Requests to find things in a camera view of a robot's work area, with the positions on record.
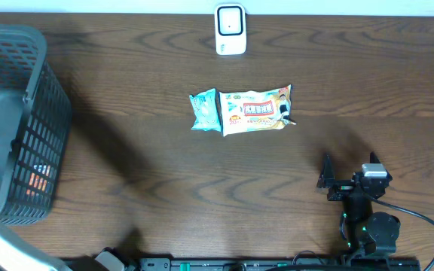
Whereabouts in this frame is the teal wet wipes pack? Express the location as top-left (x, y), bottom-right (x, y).
top-left (189, 88), bottom-right (222, 132)

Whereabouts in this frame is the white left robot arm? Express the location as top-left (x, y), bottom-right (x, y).
top-left (0, 222), bottom-right (71, 271)

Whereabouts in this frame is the white barcode scanner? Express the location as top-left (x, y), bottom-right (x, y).
top-left (214, 3), bottom-right (247, 56)

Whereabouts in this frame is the dark grey plastic basket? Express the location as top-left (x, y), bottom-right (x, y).
top-left (0, 24), bottom-right (72, 224)

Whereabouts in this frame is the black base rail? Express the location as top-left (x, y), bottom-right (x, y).
top-left (62, 257), bottom-right (421, 271)

